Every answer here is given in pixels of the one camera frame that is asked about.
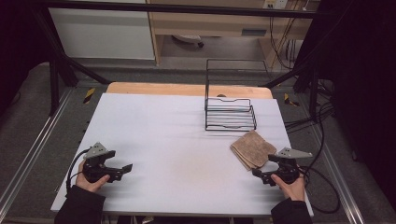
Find black wire rack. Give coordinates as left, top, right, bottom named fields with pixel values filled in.
left=204, top=58, right=272, bottom=133

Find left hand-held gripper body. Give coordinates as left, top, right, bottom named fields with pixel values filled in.
left=81, top=142, right=110, bottom=184

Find wooden table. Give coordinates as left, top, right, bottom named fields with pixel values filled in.
left=106, top=81, right=275, bottom=100

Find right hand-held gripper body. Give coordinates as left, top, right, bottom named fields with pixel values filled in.
left=270, top=147, right=314, bottom=185

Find aluminium floor rail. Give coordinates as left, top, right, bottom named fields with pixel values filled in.
left=310, top=124, right=366, bottom=224
left=0, top=88, right=75, bottom=214

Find person's right hand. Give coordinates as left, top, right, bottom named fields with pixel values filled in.
left=270, top=172, right=307, bottom=203

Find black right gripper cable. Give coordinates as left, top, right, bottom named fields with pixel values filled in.
left=298, top=102, right=342, bottom=216

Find office chair base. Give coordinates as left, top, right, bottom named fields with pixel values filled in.
left=171, top=34, right=205, bottom=49

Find yellow black striped tape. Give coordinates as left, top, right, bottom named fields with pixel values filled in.
left=282, top=92, right=301, bottom=107
left=82, top=87, right=97, bottom=105

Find black floor cable bundle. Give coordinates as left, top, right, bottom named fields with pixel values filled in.
left=284, top=104, right=336, bottom=134

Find black curtain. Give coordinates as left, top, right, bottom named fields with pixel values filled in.
left=0, top=0, right=53, bottom=117
left=303, top=0, right=396, bottom=214

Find black metal stand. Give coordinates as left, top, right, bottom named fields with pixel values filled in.
left=30, top=6, right=112, bottom=118
left=263, top=57, right=322, bottom=123

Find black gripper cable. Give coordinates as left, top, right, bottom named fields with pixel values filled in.
left=298, top=102, right=342, bottom=216
left=65, top=147, right=92, bottom=196

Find white cabinet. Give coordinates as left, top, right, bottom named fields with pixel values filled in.
left=48, top=0, right=156, bottom=61

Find hanging black cables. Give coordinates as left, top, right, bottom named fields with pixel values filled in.
left=268, top=13, right=301, bottom=72

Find light wooden desk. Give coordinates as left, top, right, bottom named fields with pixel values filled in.
left=146, top=0, right=322, bottom=68

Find person's left hand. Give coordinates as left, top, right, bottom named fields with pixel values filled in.
left=75, top=161, right=112, bottom=193

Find brown towel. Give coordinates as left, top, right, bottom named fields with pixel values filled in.
left=229, top=129, right=277, bottom=172

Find white wall outlet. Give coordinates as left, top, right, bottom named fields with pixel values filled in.
left=262, top=0, right=290, bottom=10

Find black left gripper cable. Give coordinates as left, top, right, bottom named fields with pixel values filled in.
left=65, top=147, right=92, bottom=196

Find black metal crossbar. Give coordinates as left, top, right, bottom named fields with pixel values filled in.
left=41, top=0, right=319, bottom=20

